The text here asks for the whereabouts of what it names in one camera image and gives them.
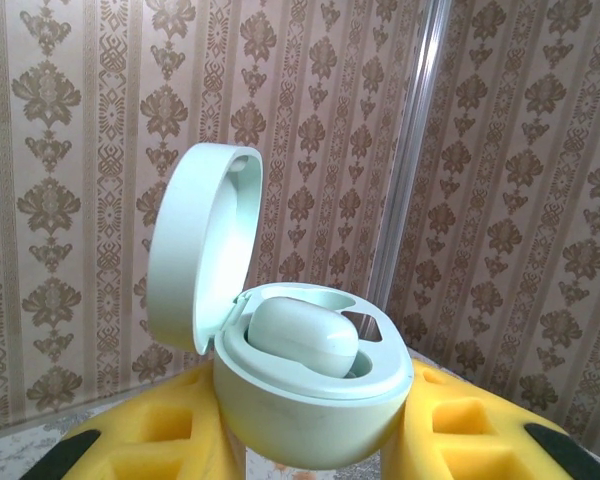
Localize aluminium corner post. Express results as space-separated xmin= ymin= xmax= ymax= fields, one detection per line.
xmin=372 ymin=0 xmax=447 ymax=314

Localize mint green wireless earbud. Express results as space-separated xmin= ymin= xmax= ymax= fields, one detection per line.
xmin=247 ymin=296 xmax=360 ymax=380

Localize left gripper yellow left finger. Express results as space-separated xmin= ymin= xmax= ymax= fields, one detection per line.
xmin=27 ymin=357 xmax=249 ymax=480

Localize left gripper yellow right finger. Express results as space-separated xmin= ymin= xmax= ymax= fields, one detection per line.
xmin=379 ymin=347 xmax=600 ymax=480

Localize mint green earbud charging case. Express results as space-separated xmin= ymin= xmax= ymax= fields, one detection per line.
xmin=147 ymin=142 xmax=414 ymax=471

